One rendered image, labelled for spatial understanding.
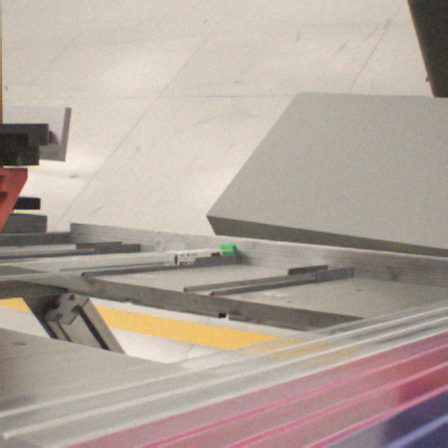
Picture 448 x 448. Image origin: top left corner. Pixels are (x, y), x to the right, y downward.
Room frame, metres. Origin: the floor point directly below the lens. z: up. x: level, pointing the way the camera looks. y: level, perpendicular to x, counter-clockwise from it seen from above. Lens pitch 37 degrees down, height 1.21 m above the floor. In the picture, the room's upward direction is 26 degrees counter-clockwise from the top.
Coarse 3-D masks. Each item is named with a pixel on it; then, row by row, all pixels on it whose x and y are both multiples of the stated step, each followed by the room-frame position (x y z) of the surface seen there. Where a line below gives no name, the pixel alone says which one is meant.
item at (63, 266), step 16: (80, 256) 0.52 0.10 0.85; (96, 256) 0.53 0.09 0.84; (112, 256) 0.53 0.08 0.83; (128, 256) 0.54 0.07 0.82; (144, 256) 0.54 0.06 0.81; (160, 256) 0.55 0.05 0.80; (176, 256) 0.56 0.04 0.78; (0, 272) 0.47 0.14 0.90; (16, 272) 0.48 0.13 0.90; (32, 272) 0.48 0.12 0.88; (48, 272) 0.49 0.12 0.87; (64, 272) 0.50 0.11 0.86; (80, 272) 0.51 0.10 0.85
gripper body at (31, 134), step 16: (0, 48) 0.52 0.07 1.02; (0, 64) 0.51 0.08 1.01; (0, 80) 0.51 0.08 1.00; (0, 96) 0.50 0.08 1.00; (0, 112) 0.50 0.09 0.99; (0, 128) 0.46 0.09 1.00; (16, 128) 0.47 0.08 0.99; (32, 128) 0.47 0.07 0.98; (48, 128) 0.48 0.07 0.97; (32, 144) 0.47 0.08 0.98; (48, 144) 0.48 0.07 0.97
